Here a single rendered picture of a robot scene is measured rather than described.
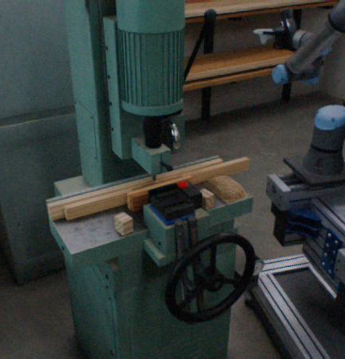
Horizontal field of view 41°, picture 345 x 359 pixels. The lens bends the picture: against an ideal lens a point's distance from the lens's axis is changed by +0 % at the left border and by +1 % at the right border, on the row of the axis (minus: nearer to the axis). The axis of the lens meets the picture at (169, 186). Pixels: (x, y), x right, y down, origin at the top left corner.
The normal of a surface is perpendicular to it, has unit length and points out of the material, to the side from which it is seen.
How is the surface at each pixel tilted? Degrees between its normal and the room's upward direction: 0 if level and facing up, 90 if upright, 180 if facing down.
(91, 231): 0
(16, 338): 0
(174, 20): 90
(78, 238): 0
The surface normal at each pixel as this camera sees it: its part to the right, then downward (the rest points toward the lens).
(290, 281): 0.00, -0.86
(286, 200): 0.26, 0.49
